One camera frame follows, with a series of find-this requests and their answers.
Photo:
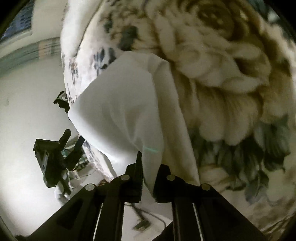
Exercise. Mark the white t-shirt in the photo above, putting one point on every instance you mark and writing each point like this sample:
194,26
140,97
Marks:
132,107

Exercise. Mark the left green curtain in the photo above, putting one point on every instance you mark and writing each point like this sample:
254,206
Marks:
35,51

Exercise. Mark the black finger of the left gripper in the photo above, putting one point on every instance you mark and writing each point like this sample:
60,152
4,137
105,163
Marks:
64,139
73,158

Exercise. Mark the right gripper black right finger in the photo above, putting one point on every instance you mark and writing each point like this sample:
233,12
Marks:
167,187

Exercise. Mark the white gloved hand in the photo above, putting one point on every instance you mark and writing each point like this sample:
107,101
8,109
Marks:
69,182

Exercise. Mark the window with bars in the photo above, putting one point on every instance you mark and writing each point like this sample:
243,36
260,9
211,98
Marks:
21,23

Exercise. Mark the floral bed cover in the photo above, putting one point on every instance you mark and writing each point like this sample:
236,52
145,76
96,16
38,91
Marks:
234,72

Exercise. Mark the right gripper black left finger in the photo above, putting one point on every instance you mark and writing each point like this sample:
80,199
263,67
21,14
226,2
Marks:
128,187

